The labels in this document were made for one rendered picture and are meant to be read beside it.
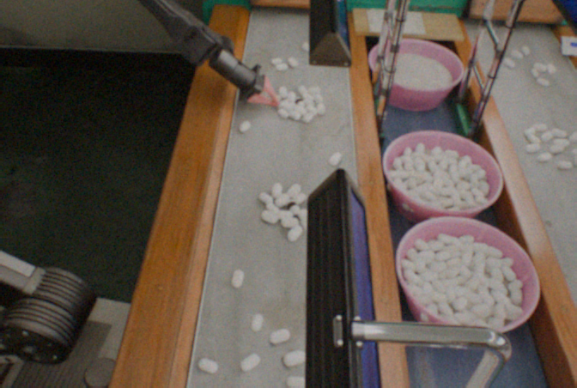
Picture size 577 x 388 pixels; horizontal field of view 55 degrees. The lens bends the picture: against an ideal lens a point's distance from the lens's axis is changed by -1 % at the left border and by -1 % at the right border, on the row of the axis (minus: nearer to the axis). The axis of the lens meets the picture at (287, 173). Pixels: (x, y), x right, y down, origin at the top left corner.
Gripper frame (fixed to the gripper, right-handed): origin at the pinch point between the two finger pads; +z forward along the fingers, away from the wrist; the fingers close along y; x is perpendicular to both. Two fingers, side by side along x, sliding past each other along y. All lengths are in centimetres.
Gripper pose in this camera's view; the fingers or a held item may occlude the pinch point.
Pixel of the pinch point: (275, 102)
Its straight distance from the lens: 143.1
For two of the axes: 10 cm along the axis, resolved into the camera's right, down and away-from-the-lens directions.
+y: 0.3, -6.8, 7.3
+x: -6.8, 5.2, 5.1
